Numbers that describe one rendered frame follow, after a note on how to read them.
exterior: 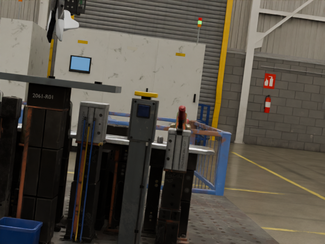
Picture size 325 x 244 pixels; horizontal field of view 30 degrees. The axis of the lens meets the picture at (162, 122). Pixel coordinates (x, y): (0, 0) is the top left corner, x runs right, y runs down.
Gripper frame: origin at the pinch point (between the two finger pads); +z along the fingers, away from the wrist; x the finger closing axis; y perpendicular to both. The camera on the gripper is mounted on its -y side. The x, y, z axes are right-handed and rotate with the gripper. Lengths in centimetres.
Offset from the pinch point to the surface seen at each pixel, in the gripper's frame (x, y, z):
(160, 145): 8.0, 38.6, 26.2
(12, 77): -4.5, -10.1, 10.7
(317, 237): 287, 316, 124
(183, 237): 8, 50, 55
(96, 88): -13.4, 10.1, 10.8
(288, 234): 297, 291, 124
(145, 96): -14.8, 23.4, 11.4
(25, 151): -3.4, -4.2, 29.9
